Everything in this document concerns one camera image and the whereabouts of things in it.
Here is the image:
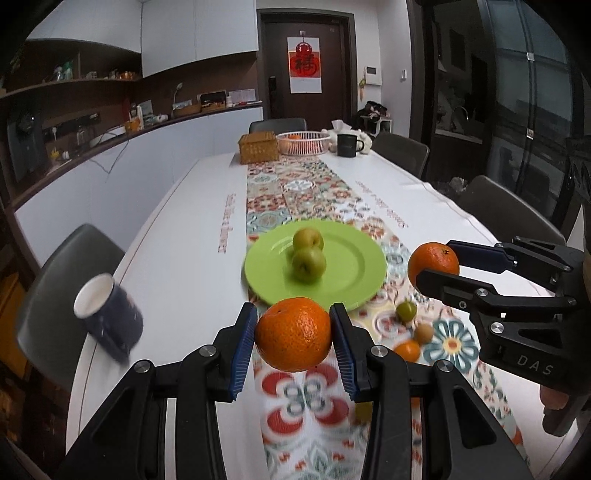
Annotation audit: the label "orange with green stem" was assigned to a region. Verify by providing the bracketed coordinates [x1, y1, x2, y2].
[407, 242, 461, 290]

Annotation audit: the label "black mug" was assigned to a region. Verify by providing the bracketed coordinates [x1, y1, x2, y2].
[336, 134, 365, 158]

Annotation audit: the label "small tangerine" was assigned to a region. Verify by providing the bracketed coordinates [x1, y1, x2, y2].
[392, 340, 422, 363]

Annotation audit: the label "white upper cabinets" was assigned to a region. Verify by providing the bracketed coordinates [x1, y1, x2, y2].
[25, 0, 259, 80]

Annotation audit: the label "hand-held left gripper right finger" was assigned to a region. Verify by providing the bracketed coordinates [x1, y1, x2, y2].
[329, 303, 532, 480]

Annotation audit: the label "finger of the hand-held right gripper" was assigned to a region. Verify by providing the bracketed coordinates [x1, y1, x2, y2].
[416, 269, 578, 324]
[445, 237, 585, 274]

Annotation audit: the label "patterned table runner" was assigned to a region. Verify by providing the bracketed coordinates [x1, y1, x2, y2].
[245, 154, 522, 480]

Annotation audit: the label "white counter cabinet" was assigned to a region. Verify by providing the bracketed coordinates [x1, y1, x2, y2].
[13, 106, 265, 243]

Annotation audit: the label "brown door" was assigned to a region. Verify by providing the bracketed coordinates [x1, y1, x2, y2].
[257, 9, 356, 134]

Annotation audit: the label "green pear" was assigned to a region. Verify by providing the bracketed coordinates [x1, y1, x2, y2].
[293, 228, 324, 252]
[291, 248, 328, 284]

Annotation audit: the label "grey chair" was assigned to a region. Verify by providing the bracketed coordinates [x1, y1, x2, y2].
[456, 175, 567, 246]
[16, 224, 126, 391]
[249, 117, 308, 136]
[371, 133, 430, 179]

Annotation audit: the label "glass sliding door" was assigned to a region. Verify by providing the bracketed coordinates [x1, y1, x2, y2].
[409, 0, 591, 232]

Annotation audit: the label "green plate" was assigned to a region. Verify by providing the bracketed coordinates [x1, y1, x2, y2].
[243, 220, 387, 311]

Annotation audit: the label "person's right hand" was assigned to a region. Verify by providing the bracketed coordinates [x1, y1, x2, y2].
[539, 385, 570, 435]

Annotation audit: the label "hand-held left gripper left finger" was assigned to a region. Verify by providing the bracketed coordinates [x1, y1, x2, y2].
[60, 302, 259, 480]

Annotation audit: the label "black bag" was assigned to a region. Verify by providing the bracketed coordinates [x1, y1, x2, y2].
[355, 100, 389, 124]

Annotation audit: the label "wicker box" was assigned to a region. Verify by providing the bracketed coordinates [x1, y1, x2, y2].
[238, 131, 279, 165]

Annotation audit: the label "red and white door calendar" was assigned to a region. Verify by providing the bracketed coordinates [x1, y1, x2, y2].
[287, 37, 321, 95]

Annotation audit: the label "large orange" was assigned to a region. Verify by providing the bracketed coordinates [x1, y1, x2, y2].
[255, 298, 332, 373]

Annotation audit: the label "dark blue mug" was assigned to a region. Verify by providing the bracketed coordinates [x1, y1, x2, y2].
[74, 273, 144, 363]

